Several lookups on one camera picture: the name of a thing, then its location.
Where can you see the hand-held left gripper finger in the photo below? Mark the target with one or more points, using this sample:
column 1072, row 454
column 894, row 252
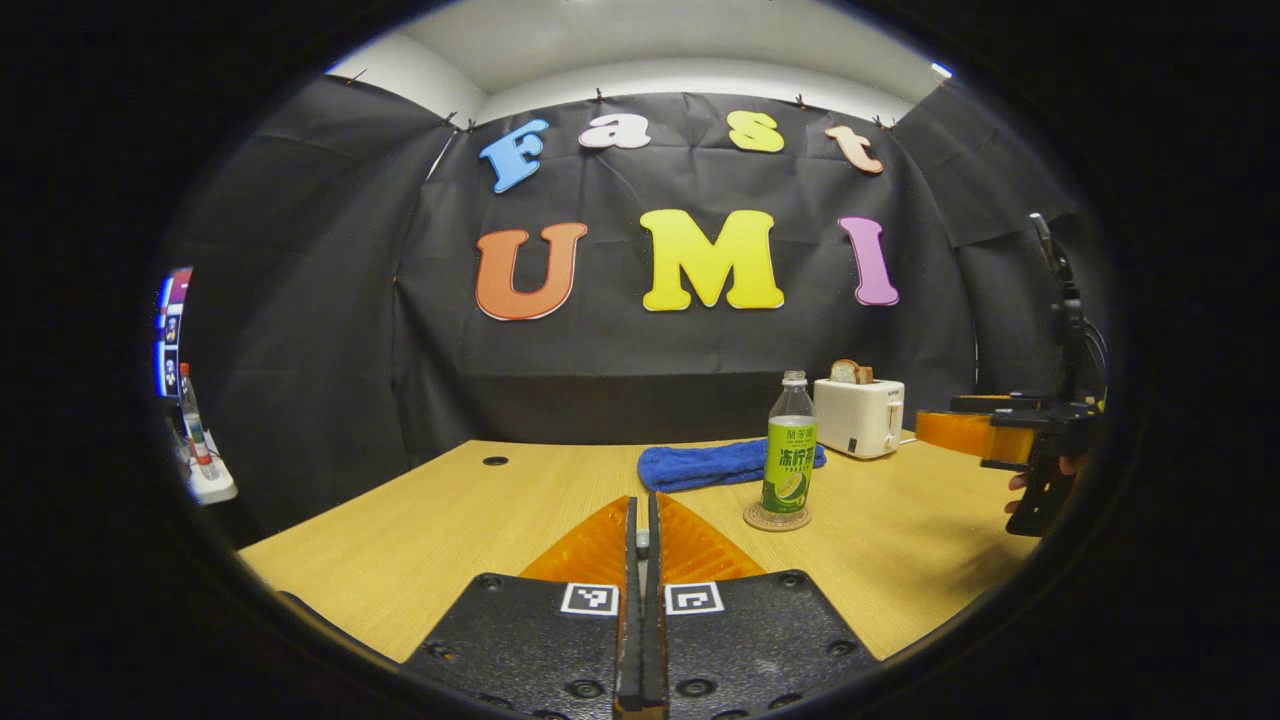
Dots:
column 630, row 640
column 654, row 640

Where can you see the round brown coaster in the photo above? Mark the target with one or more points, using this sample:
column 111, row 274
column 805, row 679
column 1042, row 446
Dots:
column 775, row 522

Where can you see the white side table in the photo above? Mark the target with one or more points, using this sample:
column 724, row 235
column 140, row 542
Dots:
column 215, row 490

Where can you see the green label water bottle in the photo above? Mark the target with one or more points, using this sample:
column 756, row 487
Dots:
column 790, row 460

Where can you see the computer monitor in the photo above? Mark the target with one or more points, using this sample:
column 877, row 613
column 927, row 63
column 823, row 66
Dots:
column 172, row 335

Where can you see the blue towel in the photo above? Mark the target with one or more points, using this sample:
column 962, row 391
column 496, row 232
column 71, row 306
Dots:
column 700, row 466

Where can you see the white toaster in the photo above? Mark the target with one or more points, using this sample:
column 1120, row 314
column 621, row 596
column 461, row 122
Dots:
column 855, row 420

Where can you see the black backdrop cloth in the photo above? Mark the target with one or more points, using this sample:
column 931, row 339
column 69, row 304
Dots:
column 700, row 350

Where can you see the red-capped clear plastic bottle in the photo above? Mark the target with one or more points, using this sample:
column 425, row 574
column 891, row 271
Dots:
column 196, row 430

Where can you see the pale bread slice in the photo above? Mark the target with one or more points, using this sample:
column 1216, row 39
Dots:
column 843, row 372

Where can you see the white teacup lid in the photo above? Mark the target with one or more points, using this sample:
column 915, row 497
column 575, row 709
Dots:
column 642, row 543

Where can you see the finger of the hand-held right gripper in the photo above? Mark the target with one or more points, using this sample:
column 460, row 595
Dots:
column 955, row 435
column 1000, row 404

